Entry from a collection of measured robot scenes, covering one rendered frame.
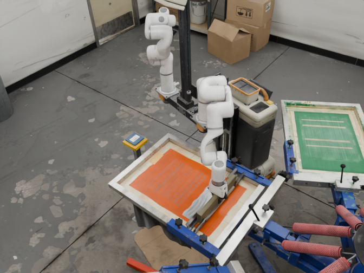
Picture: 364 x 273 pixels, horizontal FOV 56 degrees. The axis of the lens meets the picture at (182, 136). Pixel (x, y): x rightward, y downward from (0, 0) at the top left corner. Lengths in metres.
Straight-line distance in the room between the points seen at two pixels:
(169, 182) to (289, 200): 1.51
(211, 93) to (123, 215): 1.75
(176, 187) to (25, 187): 2.02
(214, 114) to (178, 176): 0.59
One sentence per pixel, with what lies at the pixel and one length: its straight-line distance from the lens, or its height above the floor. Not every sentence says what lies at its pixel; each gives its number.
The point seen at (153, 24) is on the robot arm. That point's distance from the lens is 2.28.
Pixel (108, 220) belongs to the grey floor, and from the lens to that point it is 3.24.
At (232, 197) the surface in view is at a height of 0.95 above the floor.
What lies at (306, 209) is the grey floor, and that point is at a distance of 3.34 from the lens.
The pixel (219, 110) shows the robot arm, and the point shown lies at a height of 1.52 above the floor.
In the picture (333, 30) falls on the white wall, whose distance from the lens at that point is 5.45.
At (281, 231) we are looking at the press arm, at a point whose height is 1.04.
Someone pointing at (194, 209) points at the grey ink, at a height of 0.96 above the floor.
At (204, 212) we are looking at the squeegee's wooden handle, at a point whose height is 1.06.
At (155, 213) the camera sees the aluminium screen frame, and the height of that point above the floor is 0.99.
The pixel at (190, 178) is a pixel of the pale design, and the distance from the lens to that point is 2.17.
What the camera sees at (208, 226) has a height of 0.95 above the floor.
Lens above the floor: 2.60
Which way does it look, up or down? 42 degrees down
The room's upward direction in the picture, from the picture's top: 3 degrees counter-clockwise
